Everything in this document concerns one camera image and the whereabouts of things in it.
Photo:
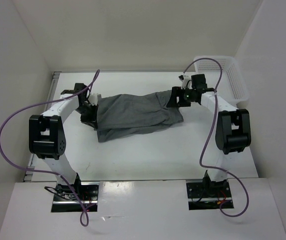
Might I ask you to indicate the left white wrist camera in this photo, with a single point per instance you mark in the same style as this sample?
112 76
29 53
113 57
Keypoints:
93 99

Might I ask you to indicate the grey shorts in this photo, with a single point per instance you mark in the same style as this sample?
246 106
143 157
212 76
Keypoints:
124 115

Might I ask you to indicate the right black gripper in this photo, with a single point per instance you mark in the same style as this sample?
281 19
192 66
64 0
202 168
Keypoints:
176 91

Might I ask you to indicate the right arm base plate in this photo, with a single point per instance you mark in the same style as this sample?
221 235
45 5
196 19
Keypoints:
206 195

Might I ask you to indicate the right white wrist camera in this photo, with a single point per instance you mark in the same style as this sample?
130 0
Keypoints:
184 78

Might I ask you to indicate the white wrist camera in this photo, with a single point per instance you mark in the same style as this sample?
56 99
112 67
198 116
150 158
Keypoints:
184 78
93 99

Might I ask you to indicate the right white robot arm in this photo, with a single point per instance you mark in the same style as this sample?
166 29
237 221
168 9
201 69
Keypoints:
230 125

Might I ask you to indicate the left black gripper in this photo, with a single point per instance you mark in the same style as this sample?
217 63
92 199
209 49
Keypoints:
91 120

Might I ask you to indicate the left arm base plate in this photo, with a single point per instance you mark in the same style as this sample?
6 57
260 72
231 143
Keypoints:
64 200

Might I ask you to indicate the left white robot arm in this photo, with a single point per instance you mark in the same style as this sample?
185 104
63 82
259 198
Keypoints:
68 102

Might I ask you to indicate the aluminium table edge rail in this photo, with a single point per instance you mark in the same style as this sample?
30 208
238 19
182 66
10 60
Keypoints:
41 144

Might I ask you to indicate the white plastic basket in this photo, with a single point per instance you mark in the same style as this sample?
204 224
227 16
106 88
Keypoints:
223 71

